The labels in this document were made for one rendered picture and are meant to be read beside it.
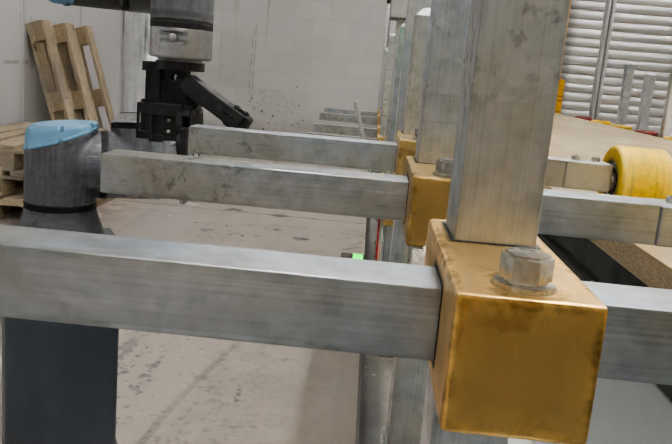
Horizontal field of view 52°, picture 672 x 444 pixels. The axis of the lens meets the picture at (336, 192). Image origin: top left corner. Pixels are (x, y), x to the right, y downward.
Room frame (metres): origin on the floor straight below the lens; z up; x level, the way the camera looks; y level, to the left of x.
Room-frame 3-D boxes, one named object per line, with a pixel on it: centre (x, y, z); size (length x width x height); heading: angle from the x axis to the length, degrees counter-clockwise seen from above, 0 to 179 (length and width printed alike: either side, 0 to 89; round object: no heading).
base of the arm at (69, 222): (1.48, 0.60, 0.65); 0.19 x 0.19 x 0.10
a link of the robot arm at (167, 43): (1.02, 0.24, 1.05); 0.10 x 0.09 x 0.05; 178
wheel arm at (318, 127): (2.51, -0.12, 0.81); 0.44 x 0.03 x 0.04; 88
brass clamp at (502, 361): (0.28, -0.07, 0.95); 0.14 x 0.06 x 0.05; 178
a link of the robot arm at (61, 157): (1.48, 0.59, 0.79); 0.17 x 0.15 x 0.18; 111
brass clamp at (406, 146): (0.78, -0.09, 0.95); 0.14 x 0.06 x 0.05; 178
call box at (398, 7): (1.56, -0.12, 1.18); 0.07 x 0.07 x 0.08; 88
